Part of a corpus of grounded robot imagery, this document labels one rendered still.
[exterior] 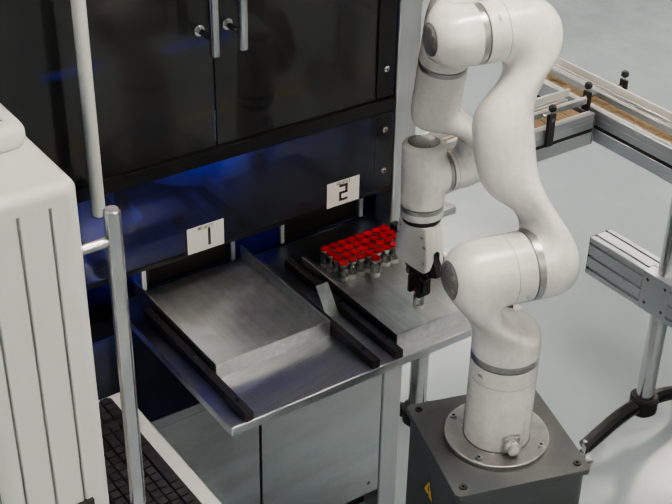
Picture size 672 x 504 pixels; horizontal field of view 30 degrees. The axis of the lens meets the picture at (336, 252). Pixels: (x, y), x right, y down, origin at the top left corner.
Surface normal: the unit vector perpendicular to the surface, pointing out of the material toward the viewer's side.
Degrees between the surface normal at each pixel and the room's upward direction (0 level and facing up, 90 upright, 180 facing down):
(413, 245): 90
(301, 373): 0
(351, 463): 90
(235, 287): 0
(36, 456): 90
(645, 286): 90
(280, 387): 0
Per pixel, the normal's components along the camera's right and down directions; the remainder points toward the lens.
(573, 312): 0.02, -0.85
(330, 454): 0.57, 0.44
